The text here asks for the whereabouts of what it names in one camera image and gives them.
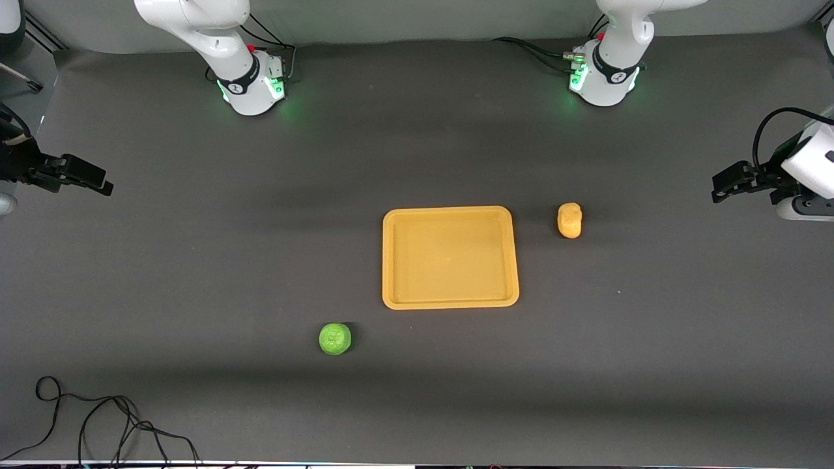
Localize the yellow toy potato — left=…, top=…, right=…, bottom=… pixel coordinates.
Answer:
left=557, top=203, right=582, bottom=240

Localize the green toy apple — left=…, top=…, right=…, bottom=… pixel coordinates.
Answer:
left=318, top=322, right=353, bottom=356

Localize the yellow plastic tray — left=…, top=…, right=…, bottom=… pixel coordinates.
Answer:
left=382, top=206, right=521, bottom=310

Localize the grey metal bar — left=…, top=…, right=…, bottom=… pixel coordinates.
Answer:
left=0, top=61, right=45, bottom=93

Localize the dark grey table mat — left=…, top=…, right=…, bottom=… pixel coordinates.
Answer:
left=0, top=23, right=834, bottom=464

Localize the aluminium frame rail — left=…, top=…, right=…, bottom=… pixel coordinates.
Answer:
left=22, top=12, right=69, bottom=54

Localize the black arm base cable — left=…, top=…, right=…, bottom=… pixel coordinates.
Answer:
left=205, top=13, right=298, bottom=85
left=492, top=36, right=584, bottom=74

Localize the thin black loose cable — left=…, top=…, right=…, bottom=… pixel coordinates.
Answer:
left=0, top=376, right=203, bottom=467

